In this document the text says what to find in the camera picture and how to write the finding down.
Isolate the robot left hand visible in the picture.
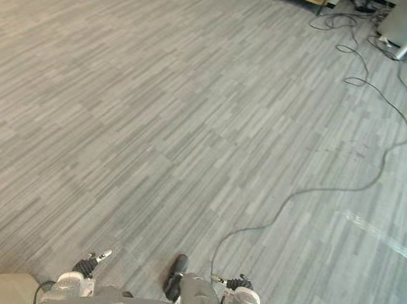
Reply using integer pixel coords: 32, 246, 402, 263
71, 246, 114, 282

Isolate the long grey floor cable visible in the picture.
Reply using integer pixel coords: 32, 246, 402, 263
209, 35, 407, 292

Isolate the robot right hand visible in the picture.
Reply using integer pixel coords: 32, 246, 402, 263
209, 271, 255, 293

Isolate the looped dark floor cable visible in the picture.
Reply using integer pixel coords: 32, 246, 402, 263
307, 9, 362, 45

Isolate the tangle of black cables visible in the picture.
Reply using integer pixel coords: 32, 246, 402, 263
349, 0, 387, 16

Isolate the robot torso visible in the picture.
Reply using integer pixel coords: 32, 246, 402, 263
38, 281, 215, 304

